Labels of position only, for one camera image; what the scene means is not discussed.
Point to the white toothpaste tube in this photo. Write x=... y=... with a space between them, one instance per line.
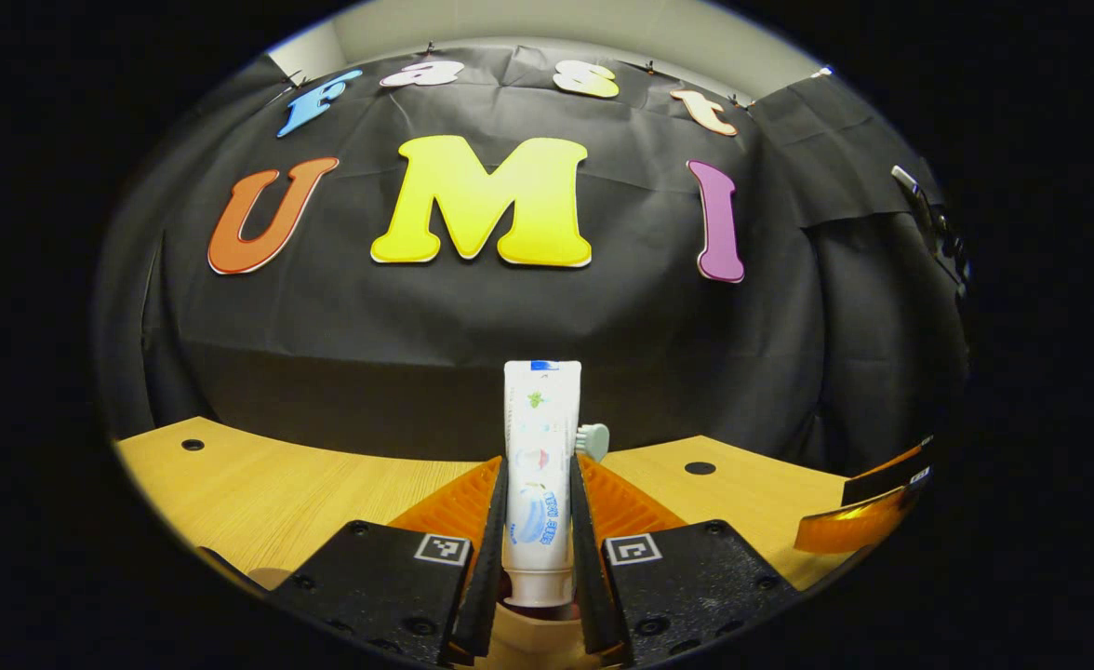
x=542 y=437

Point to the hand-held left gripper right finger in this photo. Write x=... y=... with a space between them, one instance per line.
x=586 y=558

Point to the wooden desktop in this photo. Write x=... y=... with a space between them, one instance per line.
x=277 y=493

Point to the black backdrop cloth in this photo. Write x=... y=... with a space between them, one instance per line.
x=417 y=316

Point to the pale green toothbrush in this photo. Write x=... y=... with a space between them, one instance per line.
x=593 y=442

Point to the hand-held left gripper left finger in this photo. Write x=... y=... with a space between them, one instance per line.
x=491 y=558

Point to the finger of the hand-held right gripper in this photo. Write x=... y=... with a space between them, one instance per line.
x=859 y=529
x=887 y=479

